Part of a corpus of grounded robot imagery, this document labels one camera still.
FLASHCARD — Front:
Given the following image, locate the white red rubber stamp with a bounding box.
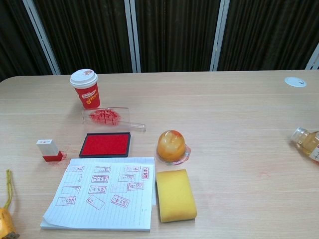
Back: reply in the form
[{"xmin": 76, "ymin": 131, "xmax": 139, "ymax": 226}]
[{"xmin": 36, "ymin": 139, "xmax": 63, "ymax": 163}]

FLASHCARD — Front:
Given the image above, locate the orange fruit jelly cup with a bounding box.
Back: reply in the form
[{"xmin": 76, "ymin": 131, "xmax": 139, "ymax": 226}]
[{"xmin": 156, "ymin": 129, "xmax": 193, "ymax": 166}]

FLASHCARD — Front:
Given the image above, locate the clear plastic ink pad lid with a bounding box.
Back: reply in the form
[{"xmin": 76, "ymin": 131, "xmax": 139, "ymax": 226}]
[{"xmin": 81, "ymin": 107, "xmax": 147, "ymax": 135}]

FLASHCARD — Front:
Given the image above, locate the red ink pad black case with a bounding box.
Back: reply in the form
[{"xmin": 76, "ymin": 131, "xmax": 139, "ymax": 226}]
[{"xmin": 79, "ymin": 132, "xmax": 132, "ymax": 159}]

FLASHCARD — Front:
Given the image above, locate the yellow sponge block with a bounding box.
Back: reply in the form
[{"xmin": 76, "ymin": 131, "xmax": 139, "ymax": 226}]
[{"xmin": 156, "ymin": 169, "xmax": 199, "ymax": 217}]

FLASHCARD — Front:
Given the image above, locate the red paper cup white lid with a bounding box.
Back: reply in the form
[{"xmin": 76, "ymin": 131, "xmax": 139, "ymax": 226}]
[{"xmin": 69, "ymin": 69, "xmax": 103, "ymax": 110}]

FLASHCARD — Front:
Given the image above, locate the dark fabric partition panel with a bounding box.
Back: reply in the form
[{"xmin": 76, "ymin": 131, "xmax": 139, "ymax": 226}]
[
  {"xmin": 32, "ymin": 0, "xmax": 133, "ymax": 75},
  {"xmin": 135, "ymin": 0, "xmax": 222, "ymax": 73},
  {"xmin": 0, "ymin": 0, "xmax": 55, "ymax": 83},
  {"xmin": 217, "ymin": 0, "xmax": 319, "ymax": 72}
]

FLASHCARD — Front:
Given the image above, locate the lined paper notepad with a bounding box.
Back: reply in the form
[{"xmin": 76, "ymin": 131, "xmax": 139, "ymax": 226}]
[{"xmin": 40, "ymin": 157, "xmax": 158, "ymax": 226}]

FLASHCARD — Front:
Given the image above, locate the plastic bottle with yellow liquid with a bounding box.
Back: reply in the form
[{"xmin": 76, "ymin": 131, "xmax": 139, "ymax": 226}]
[{"xmin": 290, "ymin": 126, "xmax": 319, "ymax": 164}]

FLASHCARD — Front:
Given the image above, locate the yellow banana with stem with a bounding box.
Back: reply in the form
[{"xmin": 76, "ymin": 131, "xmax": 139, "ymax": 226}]
[{"xmin": 0, "ymin": 169, "xmax": 20, "ymax": 239}]

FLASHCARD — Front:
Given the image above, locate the grey partition frame post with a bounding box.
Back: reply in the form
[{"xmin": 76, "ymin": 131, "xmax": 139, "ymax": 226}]
[
  {"xmin": 129, "ymin": 0, "xmax": 142, "ymax": 73},
  {"xmin": 305, "ymin": 42, "xmax": 319, "ymax": 71},
  {"xmin": 209, "ymin": 0, "xmax": 230, "ymax": 72},
  {"xmin": 22, "ymin": 0, "xmax": 62, "ymax": 76}
]

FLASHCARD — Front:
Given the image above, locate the white round cable grommet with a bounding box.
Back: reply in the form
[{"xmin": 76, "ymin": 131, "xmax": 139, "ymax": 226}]
[{"xmin": 284, "ymin": 76, "xmax": 308, "ymax": 88}]

